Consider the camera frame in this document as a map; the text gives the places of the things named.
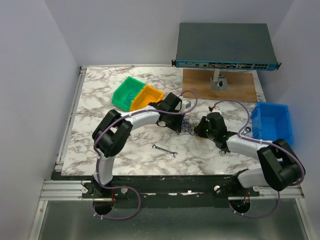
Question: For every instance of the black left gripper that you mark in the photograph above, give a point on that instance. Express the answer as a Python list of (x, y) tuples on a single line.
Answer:
[(176, 126)]

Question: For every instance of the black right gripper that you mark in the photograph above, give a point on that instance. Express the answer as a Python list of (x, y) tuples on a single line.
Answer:
[(199, 129)]

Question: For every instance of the yellow plastic bin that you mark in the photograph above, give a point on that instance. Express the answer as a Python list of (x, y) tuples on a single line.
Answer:
[(147, 95)]

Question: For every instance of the green plastic bin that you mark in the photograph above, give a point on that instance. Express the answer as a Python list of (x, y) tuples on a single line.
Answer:
[(126, 92)]

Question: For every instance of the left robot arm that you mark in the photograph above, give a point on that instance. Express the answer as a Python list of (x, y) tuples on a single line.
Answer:
[(114, 130)]

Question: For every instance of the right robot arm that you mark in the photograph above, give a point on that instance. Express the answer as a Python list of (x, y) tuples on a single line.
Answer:
[(279, 166)]

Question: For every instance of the grey metal stand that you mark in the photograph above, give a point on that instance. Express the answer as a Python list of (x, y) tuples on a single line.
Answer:
[(218, 82)]

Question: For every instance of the silver open-end wrench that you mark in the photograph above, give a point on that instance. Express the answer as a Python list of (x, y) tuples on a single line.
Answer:
[(172, 153)]

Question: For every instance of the wooden board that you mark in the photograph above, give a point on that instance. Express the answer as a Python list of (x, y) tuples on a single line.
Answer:
[(241, 85)]

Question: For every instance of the blue plastic bin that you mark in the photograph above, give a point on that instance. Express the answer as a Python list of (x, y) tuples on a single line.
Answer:
[(271, 121)]

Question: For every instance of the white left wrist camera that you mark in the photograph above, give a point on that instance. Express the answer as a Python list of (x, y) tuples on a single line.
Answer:
[(185, 104)]

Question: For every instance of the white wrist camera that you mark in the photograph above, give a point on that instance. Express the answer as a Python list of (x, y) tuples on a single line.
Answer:
[(214, 108), (185, 104)]

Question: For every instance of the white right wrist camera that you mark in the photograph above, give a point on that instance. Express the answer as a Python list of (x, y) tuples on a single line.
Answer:
[(214, 108)]

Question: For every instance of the network switch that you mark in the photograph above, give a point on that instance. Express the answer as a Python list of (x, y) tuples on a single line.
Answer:
[(225, 46)]

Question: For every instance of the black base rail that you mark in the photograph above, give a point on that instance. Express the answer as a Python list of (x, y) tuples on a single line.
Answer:
[(159, 191)]

